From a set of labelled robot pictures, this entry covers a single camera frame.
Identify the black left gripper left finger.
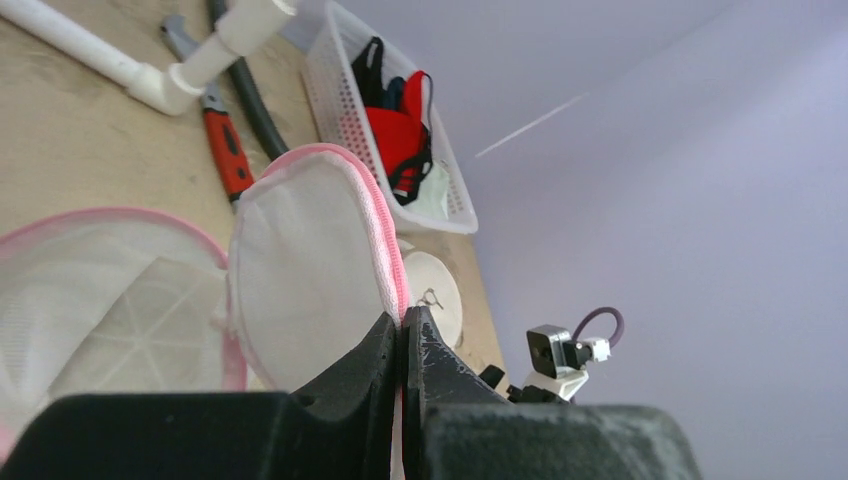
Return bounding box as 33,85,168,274
1,315,396,479

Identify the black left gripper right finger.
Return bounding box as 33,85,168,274
402,307,702,479

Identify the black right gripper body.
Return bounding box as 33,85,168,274
478,365,570,405

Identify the pale green bra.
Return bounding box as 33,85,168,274
404,163,450,220

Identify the pink-rimmed mesh laundry bag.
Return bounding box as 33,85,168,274
1,143,409,469

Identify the red bra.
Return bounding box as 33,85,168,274
366,70,433,206

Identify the black bra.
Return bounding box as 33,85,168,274
351,36,385,108

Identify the dark blue bra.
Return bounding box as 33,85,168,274
382,76,406,111

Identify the black corrugated hose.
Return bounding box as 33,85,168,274
206,0,290,162

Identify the red-handled adjustable wrench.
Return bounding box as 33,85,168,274
160,14,254,210

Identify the white PVC pipe frame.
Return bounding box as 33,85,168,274
1,1,299,116

